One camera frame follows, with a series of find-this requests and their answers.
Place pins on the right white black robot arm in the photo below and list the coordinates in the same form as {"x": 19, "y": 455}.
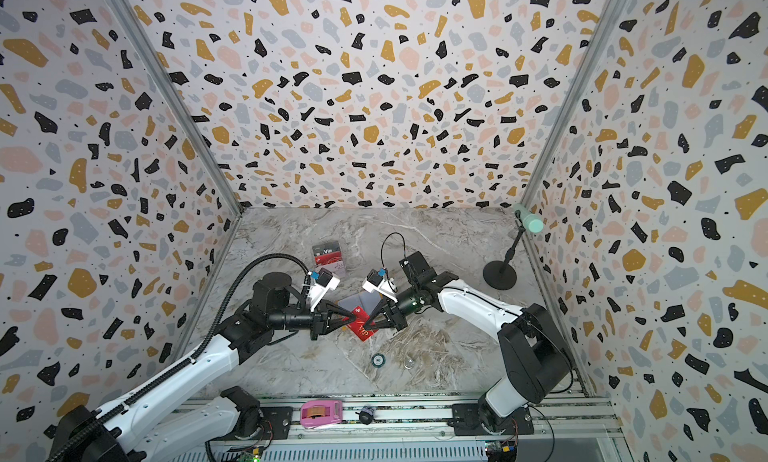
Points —
{"x": 533, "y": 350}

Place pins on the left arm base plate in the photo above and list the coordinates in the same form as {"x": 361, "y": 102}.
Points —
{"x": 260, "y": 425}

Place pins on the yellow leather card holder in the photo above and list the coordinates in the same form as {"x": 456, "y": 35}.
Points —
{"x": 366, "y": 301}

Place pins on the green circuit board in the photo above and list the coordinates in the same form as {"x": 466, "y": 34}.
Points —
{"x": 251, "y": 455}

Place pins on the black microphone stand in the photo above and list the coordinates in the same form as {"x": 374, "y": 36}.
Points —
{"x": 500, "y": 274}

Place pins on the pink tape dispenser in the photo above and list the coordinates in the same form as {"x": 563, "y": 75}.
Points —
{"x": 320, "y": 413}

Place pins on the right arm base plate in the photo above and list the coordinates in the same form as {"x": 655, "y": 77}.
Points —
{"x": 469, "y": 419}

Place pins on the right circuit board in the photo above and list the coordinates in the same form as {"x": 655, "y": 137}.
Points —
{"x": 501, "y": 451}

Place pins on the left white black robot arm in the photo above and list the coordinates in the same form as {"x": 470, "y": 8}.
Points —
{"x": 135, "y": 427}

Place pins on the small black knob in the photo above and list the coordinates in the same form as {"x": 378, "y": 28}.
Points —
{"x": 366, "y": 415}

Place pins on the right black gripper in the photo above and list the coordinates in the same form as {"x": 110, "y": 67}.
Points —
{"x": 392, "y": 309}

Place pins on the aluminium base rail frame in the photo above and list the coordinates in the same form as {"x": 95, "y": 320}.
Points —
{"x": 415, "y": 427}

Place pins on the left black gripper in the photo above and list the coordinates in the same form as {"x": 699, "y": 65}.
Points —
{"x": 326, "y": 320}

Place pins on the clear acrylic card box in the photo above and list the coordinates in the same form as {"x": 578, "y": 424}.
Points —
{"x": 328, "y": 255}

